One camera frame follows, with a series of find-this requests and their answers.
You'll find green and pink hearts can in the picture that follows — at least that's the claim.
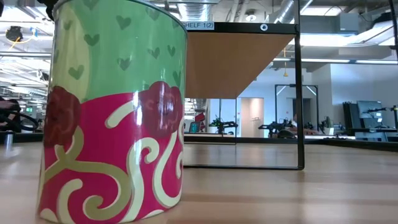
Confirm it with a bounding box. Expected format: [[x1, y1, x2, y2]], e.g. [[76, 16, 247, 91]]
[[36, 0, 188, 224]]

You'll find grey monitor on arm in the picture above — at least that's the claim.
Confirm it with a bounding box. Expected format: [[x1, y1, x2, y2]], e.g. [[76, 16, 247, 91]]
[[356, 100, 384, 119]]

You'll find white shelf label sticker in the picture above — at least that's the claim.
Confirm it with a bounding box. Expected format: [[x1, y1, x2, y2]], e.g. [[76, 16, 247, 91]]
[[183, 21, 215, 31]]

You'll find yellow hanging fixture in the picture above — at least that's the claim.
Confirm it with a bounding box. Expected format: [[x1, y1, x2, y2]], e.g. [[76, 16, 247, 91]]
[[282, 48, 289, 78]]

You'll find silver ventilation duct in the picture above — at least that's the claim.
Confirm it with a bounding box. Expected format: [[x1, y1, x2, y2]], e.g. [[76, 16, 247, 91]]
[[177, 0, 218, 22]]

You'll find wooden shelf with black frame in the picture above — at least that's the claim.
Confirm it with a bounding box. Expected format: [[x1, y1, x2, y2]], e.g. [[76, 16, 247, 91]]
[[182, 0, 305, 171]]

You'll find tall black rig frame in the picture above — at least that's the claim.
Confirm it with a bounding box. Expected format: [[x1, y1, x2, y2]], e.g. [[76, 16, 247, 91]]
[[274, 83, 319, 138]]

